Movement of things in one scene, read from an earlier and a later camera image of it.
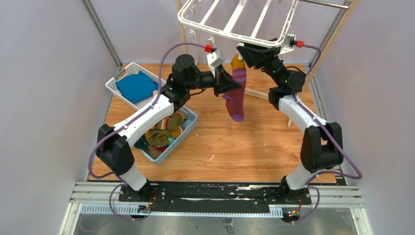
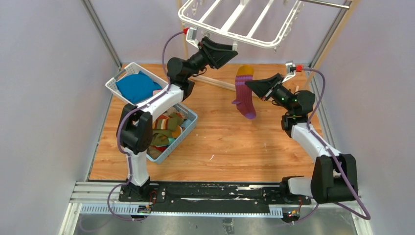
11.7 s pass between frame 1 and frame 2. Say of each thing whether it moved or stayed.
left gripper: moved
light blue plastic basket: stayed
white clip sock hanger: stayed
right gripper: moved
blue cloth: stayed
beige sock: moved
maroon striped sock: moved
